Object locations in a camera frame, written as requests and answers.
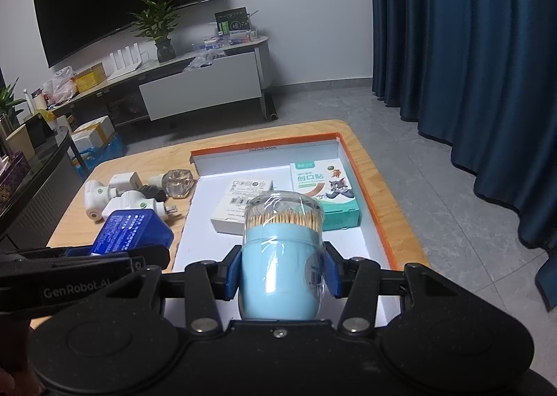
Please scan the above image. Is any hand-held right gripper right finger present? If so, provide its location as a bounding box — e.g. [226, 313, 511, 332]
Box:
[324, 243, 440, 333]

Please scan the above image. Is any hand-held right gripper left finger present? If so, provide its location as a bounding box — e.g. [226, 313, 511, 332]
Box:
[130, 247, 243, 334]

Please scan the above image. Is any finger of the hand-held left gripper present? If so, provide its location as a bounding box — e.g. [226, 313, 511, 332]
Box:
[65, 244, 171, 269]

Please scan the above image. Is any blue rectangular box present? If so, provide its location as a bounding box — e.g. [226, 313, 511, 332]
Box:
[91, 210, 175, 258]

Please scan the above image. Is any blue toothpick jar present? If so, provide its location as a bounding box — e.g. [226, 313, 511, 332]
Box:
[239, 190, 327, 321]

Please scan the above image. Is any white cube charger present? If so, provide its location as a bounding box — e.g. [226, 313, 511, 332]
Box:
[108, 172, 142, 192]

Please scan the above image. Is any orange and white shallow box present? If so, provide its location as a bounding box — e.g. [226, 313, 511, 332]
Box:
[172, 130, 410, 327]

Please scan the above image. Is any white plug with green dot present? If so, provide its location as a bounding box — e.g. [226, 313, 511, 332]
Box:
[102, 191, 179, 223]

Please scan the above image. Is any black plug adapter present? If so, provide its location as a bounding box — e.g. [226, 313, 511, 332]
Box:
[139, 185, 168, 202]

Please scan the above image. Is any white box with barcode label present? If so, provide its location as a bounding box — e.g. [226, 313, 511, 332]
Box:
[211, 177, 276, 234]

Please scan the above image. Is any teal bandage box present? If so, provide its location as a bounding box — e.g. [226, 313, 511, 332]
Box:
[290, 158, 362, 231]

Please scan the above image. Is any black round glass table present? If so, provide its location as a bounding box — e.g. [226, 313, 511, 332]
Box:
[0, 126, 72, 244]

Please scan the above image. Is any blue bag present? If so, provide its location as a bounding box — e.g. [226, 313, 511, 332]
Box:
[70, 135, 127, 174]

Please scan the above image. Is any purple patterned box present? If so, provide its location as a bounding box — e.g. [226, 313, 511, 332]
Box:
[0, 151, 31, 194]

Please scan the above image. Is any white and yellow carton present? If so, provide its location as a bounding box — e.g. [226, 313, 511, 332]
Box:
[70, 116, 116, 153]

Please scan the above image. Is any beige cup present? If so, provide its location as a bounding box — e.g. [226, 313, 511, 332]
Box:
[5, 124, 36, 159]

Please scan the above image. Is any black roll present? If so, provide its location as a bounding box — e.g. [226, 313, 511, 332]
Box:
[263, 91, 279, 120]

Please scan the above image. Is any white tv cabinet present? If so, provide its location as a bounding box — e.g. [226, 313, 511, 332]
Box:
[46, 36, 279, 127]

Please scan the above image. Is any yellow cardboard box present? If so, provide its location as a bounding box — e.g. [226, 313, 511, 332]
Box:
[75, 63, 107, 92]

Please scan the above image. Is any white plastic bag red print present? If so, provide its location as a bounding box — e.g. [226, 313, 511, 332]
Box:
[44, 66, 78, 105]

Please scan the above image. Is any white router with antennas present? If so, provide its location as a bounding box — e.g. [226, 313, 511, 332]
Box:
[108, 42, 146, 75]

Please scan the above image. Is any leafy green plant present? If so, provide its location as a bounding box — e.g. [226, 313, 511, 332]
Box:
[0, 78, 27, 127]

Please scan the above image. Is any clear plastic bag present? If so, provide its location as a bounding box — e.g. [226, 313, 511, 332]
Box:
[183, 50, 227, 71]

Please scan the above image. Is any potted green plant dark pot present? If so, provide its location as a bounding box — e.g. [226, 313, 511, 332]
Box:
[128, 0, 186, 63]

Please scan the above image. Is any clear plastic storage box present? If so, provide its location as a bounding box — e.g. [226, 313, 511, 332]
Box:
[222, 28, 260, 47]
[193, 36, 227, 53]

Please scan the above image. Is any green and black box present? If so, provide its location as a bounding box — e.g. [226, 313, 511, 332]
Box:
[214, 7, 253, 36]

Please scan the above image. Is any dark blue curtain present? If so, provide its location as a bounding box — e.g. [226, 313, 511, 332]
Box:
[368, 0, 557, 310]

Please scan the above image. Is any black wall television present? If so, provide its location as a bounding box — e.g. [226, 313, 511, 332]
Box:
[31, 0, 225, 68]

